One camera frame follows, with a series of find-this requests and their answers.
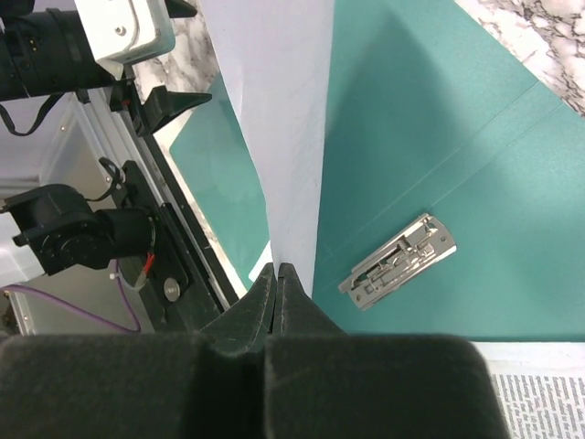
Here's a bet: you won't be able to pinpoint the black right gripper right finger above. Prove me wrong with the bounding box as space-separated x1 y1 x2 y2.
271 262 347 337

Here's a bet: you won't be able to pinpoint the aluminium extrusion rail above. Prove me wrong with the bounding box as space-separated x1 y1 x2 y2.
0 89 152 193

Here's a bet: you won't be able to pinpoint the single printed paper sheet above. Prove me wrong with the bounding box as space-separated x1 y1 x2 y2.
200 0 335 294

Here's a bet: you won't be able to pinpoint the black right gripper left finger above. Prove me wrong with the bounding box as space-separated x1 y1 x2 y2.
200 262 277 355

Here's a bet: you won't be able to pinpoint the printed white paper sheets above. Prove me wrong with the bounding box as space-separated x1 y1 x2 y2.
474 342 584 438

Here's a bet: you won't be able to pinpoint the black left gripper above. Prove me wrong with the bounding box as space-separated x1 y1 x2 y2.
1 0 212 136

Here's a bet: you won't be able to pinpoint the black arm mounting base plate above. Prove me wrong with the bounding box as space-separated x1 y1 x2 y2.
107 80 238 331

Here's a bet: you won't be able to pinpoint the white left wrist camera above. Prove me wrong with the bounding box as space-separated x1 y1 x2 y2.
75 0 176 80

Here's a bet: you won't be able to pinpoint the teal plastic folder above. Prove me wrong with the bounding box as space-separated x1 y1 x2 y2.
168 0 585 343

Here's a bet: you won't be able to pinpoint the silver folder clip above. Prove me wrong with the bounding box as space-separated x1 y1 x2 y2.
338 213 457 311

